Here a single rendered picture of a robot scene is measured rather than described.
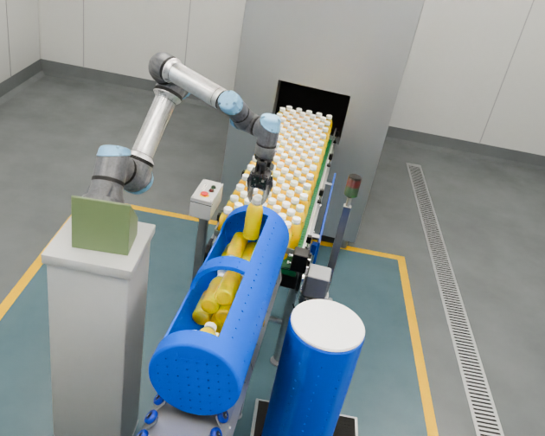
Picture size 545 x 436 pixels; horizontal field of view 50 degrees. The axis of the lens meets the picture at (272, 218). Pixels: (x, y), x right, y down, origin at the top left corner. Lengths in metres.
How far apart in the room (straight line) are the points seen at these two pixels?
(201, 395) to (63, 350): 0.79
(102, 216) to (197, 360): 0.65
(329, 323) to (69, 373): 1.06
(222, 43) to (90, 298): 4.76
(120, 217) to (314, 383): 0.91
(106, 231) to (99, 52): 5.05
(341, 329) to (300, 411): 0.36
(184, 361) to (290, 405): 0.67
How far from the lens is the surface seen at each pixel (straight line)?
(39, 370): 3.35
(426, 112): 6.84
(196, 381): 1.79
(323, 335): 2.11
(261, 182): 2.14
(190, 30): 6.67
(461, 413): 3.60
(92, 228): 2.12
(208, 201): 2.62
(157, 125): 2.31
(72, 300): 2.26
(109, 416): 2.64
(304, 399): 2.24
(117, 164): 2.15
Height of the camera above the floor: 2.41
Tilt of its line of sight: 31 degrees down
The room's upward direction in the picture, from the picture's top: 11 degrees clockwise
